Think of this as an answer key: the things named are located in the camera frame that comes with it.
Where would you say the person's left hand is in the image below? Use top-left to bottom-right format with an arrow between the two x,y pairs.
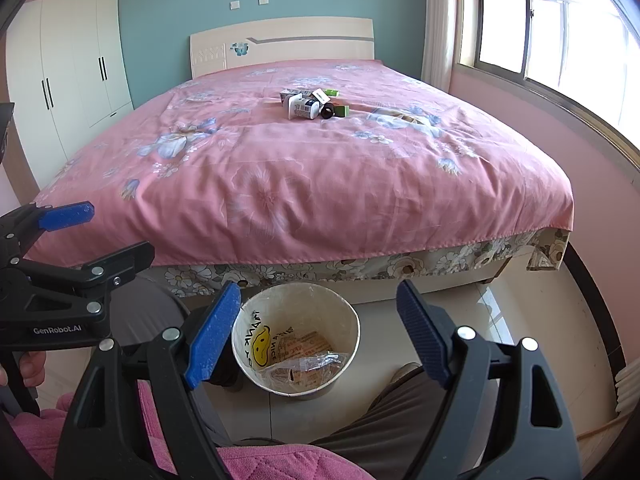
12,351 -> 47,388

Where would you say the clear plastic wrapper trash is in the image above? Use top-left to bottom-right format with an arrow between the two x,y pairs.
260,332 -> 348,393

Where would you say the floral bed skirt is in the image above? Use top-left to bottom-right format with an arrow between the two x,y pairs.
144,229 -> 570,298

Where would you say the white wardrobe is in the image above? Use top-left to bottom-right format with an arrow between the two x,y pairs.
6,0 -> 134,188

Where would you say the white paper trash bucket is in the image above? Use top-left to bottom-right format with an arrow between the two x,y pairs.
231,283 -> 361,400

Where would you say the pink floral bed sheet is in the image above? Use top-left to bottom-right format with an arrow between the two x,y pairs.
29,61 -> 574,266

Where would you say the window with metal frame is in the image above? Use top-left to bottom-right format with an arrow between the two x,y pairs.
460,0 -> 639,162

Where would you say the green plastic block tray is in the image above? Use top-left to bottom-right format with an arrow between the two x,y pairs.
333,104 -> 349,118

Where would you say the white barcode medicine box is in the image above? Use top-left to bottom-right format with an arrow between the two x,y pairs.
280,88 -> 312,107

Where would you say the grey trouser leg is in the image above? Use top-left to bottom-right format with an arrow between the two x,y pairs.
110,278 -> 445,479

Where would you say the pink fleece sleeve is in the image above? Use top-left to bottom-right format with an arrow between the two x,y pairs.
1,370 -> 370,479

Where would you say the beige curtain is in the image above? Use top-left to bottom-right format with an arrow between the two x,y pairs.
421,0 -> 459,92

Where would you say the cream wooden headboard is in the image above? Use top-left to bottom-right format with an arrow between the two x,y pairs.
190,16 -> 375,78

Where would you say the dark small bottle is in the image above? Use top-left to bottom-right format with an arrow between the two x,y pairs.
320,102 -> 335,119

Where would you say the white milk carton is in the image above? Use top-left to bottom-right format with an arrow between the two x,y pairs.
286,96 -> 321,120

